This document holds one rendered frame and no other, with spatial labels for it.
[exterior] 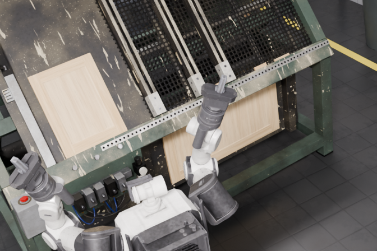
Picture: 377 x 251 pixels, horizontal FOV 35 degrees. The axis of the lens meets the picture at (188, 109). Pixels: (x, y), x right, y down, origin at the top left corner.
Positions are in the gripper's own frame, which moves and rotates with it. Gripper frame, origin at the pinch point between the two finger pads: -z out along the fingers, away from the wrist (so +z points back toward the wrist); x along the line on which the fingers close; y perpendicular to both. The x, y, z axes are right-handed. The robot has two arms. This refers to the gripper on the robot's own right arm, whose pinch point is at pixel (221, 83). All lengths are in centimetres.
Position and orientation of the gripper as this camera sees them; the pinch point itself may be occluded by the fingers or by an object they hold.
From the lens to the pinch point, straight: 200.5
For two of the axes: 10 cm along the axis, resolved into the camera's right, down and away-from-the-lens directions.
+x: -9.7, -2.1, -1.1
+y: 0.6, -6.5, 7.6
